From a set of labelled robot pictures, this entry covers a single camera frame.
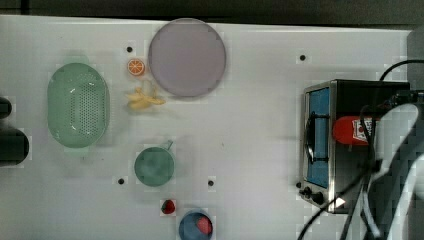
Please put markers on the green cup with handle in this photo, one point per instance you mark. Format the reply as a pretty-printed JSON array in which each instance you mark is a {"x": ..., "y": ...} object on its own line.
[{"x": 155, "y": 166}]

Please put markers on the blue bowl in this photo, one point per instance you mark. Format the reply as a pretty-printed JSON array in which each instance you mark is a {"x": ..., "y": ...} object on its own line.
[{"x": 188, "y": 230}]

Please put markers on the small black pot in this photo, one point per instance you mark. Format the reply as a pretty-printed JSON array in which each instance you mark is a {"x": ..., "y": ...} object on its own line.
[{"x": 5, "y": 107}]

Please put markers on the green oval colander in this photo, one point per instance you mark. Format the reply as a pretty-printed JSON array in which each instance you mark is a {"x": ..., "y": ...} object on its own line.
[{"x": 78, "y": 105}]

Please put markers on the silver toaster oven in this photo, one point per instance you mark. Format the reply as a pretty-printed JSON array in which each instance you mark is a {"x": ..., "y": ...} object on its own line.
[{"x": 328, "y": 166}]

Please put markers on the red plush ketchup bottle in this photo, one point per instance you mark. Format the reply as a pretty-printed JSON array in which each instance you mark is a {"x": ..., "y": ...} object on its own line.
[{"x": 348, "y": 130}]

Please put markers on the peeled banana toy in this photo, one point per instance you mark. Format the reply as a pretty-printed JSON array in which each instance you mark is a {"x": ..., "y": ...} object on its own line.
[{"x": 144, "y": 96}]

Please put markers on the strawberry toy on table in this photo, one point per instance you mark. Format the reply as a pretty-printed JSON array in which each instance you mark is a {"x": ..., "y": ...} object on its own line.
[{"x": 168, "y": 207}]

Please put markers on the large black pan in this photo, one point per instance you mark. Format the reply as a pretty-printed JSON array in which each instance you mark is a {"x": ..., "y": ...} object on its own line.
[{"x": 14, "y": 147}]

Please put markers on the orange slice toy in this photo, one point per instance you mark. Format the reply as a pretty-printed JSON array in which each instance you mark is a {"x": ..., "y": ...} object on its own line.
[{"x": 136, "y": 67}]

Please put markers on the grey round plate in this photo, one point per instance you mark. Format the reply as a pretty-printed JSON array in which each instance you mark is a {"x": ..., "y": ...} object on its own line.
[{"x": 187, "y": 57}]

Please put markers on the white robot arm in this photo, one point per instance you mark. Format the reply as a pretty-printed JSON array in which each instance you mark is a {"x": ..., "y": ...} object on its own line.
[{"x": 399, "y": 149}]

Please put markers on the strawberry toy in bowl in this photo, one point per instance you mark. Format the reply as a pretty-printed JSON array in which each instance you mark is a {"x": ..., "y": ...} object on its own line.
[{"x": 204, "y": 225}]

